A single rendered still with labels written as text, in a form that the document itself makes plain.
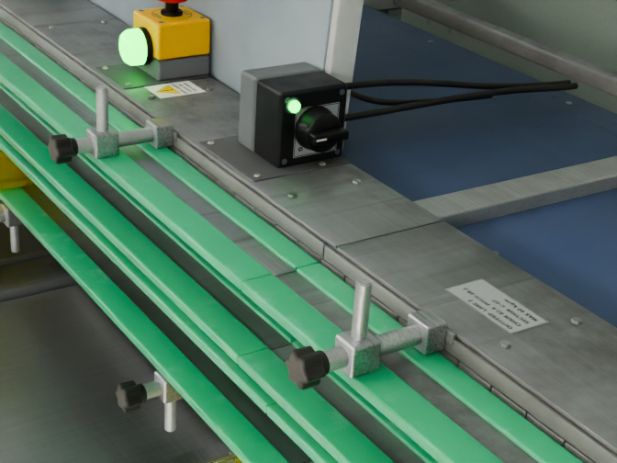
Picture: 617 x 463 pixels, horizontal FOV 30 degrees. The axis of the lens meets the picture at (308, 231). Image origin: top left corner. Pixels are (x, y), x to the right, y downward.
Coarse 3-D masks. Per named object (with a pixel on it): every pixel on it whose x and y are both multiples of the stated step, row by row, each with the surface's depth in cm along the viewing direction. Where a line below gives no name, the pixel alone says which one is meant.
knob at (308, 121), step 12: (312, 108) 113; (324, 108) 113; (300, 120) 113; (312, 120) 112; (324, 120) 112; (336, 120) 113; (300, 132) 113; (312, 132) 112; (324, 132) 112; (336, 132) 112; (348, 132) 113; (300, 144) 114; (312, 144) 113; (324, 144) 113
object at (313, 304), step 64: (0, 64) 144; (64, 128) 126; (128, 128) 127; (128, 192) 114; (192, 192) 113; (256, 256) 102; (320, 320) 92; (384, 320) 92; (384, 384) 84; (448, 384) 85; (448, 448) 78; (512, 448) 78
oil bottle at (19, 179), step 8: (0, 152) 147; (0, 160) 148; (8, 160) 148; (0, 168) 148; (8, 168) 149; (16, 168) 149; (0, 176) 148; (8, 176) 149; (16, 176) 150; (24, 176) 150; (0, 184) 149; (8, 184) 150; (16, 184) 150; (24, 184) 151; (32, 184) 152
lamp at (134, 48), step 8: (128, 32) 135; (136, 32) 135; (144, 32) 135; (120, 40) 135; (128, 40) 134; (136, 40) 134; (144, 40) 135; (120, 48) 136; (128, 48) 134; (136, 48) 134; (144, 48) 135; (152, 48) 135; (128, 56) 135; (136, 56) 135; (144, 56) 135; (136, 64) 136; (144, 64) 137
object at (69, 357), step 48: (0, 240) 166; (0, 288) 151; (48, 288) 154; (0, 336) 143; (48, 336) 143; (96, 336) 144; (0, 384) 133; (48, 384) 134; (96, 384) 134; (0, 432) 125; (48, 432) 125; (96, 432) 126; (144, 432) 127; (192, 432) 127
